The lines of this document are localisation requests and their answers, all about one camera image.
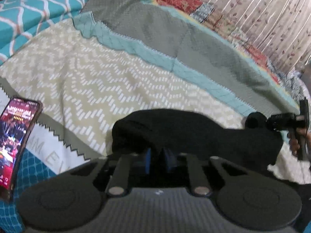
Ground teal patterned pillow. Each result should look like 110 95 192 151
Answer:
1 0 88 64

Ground chevron patterned bedspread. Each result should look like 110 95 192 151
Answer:
0 0 311 233

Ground floral striped curtain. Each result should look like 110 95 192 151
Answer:
201 0 310 73

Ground red patchwork quilt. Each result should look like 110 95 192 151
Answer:
52 0 283 85

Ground black pants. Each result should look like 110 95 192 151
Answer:
112 109 283 172

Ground smartphone with lit screen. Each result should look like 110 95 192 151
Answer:
1 96 43 202

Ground person's right hand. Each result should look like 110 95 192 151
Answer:
287 128 311 157

